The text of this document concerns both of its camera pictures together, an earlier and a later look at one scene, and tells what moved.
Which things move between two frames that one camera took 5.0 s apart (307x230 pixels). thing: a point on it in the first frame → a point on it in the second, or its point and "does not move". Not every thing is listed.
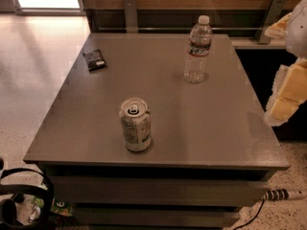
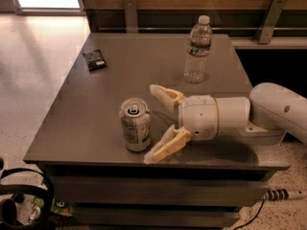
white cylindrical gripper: (297, 33) → (198, 116)
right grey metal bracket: (271, 15) does not move
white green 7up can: (137, 124) does not move
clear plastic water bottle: (199, 51) does not move
